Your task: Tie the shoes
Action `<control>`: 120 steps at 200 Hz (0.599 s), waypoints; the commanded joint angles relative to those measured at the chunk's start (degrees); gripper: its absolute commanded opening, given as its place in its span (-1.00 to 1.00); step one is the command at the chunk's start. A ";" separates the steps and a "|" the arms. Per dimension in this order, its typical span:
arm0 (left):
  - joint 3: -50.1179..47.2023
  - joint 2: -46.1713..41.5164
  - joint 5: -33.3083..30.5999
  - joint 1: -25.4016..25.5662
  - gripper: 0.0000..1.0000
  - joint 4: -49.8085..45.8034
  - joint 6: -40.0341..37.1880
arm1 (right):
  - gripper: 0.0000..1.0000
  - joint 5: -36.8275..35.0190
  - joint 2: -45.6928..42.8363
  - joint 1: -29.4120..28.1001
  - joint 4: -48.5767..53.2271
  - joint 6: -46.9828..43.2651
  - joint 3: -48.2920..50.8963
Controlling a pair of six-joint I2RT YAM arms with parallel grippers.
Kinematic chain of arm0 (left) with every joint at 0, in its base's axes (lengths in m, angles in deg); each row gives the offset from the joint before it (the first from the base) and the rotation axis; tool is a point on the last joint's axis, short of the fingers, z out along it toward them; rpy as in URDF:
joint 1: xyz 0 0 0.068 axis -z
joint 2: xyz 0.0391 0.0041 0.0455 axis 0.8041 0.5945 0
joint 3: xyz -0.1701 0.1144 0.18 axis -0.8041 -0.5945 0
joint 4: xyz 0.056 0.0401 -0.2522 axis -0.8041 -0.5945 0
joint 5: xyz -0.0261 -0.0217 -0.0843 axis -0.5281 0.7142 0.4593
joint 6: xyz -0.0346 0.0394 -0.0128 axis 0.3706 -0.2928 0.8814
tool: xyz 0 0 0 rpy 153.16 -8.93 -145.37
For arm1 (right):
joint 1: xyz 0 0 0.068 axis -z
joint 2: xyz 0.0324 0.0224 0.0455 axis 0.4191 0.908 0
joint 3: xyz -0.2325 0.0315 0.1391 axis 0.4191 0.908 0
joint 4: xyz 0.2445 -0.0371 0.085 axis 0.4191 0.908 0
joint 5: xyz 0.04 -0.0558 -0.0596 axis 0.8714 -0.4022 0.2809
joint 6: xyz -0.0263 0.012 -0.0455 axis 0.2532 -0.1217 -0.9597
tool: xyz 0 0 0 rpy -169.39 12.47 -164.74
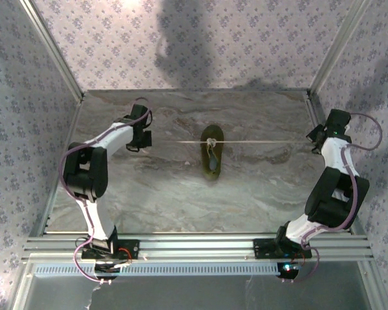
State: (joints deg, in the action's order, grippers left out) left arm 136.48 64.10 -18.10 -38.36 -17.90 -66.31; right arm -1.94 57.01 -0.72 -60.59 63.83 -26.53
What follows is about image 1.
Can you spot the white shoelace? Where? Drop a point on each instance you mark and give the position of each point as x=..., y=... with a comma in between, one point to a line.
x=262, y=141

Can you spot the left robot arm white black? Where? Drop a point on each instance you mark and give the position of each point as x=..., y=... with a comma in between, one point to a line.
x=93, y=181

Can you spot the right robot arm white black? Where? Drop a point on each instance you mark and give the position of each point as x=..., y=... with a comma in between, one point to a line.
x=333, y=193

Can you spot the olive green canvas shoe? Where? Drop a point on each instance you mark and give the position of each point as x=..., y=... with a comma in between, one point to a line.
x=212, y=168

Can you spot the aluminium table edge rail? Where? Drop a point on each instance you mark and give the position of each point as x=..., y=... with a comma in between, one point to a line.
x=313, y=106
x=56, y=168

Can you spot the aluminium frame post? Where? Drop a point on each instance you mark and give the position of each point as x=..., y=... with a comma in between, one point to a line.
x=336, y=48
x=55, y=51

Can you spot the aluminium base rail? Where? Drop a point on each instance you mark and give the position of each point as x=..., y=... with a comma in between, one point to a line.
x=197, y=245

